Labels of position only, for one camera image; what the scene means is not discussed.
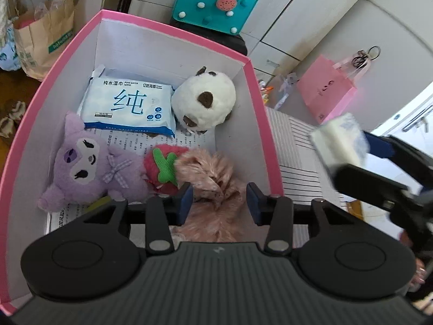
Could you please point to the person's right hand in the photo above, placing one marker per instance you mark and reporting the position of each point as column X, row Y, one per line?
column 420, row 270

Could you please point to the red strawberry plush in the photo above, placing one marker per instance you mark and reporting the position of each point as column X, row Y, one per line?
column 150, row 166

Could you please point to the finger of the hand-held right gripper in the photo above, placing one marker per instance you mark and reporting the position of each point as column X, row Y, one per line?
column 365, row 182
column 377, row 145

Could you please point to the purple plush toy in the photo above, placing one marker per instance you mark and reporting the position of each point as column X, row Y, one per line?
column 81, row 169

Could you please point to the pink floral cloth scrunchie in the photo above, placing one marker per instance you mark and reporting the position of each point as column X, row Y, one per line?
column 209, row 176

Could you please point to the clear plastic bag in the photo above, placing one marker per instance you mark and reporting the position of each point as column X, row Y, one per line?
column 280, row 91

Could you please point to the pink cardboard box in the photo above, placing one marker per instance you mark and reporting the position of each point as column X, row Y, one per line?
column 33, row 125

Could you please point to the white wardrobe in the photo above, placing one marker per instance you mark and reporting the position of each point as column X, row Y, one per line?
column 287, row 6

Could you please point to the pink paper gift bag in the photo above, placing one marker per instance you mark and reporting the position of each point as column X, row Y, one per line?
column 324, row 88

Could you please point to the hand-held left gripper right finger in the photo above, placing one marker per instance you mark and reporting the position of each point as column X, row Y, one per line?
column 253, row 203

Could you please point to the black suitcase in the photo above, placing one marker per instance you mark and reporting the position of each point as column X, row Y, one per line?
column 233, row 42

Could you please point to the white fleece pajama pants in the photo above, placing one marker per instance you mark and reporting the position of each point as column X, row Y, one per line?
column 8, row 54

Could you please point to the brown paper bag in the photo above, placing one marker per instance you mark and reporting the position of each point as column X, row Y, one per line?
column 44, row 40

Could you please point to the purple plush doll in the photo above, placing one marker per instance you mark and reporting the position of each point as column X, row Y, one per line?
column 338, row 138

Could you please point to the white door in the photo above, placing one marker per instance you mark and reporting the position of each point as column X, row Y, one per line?
column 392, row 125

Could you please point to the white panda plush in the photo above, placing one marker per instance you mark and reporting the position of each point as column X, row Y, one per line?
column 216, row 88

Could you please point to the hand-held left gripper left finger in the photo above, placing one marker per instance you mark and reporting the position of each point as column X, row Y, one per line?
column 186, row 203

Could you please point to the beige sandal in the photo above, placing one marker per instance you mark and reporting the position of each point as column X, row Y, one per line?
column 12, row 118

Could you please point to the teal felt handbag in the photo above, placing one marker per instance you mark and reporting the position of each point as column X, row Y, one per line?
column 192, row 3

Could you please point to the wet wipes packet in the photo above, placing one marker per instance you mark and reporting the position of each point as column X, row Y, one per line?
column 125, row 105

